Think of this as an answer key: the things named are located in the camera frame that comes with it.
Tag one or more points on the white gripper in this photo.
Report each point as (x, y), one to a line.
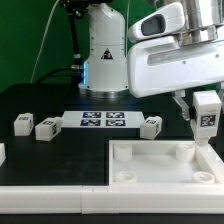
(161, 65)

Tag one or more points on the white square table top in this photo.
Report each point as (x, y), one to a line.
(145, 161)

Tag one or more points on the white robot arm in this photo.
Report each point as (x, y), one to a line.
(101, 44)

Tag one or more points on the white AprilTag base sheet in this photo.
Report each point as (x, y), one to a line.
(102, 119)

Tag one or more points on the white U-shaped obstacle fence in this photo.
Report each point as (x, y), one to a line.
(114, 198)

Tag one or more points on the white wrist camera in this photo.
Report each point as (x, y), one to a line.
(166, 20)

